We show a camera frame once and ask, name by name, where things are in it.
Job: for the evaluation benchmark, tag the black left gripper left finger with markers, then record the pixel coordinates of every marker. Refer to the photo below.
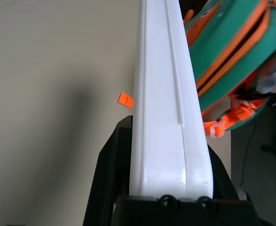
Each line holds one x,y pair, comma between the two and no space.
109,169

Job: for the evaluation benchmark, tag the orange and teal backpack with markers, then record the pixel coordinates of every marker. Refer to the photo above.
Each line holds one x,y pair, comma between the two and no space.
234,47

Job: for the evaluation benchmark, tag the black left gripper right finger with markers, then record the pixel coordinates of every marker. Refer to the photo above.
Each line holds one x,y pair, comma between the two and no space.
222,183

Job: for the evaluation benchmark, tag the white Unitree pencil case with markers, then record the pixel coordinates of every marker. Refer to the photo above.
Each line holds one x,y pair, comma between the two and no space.
164,117

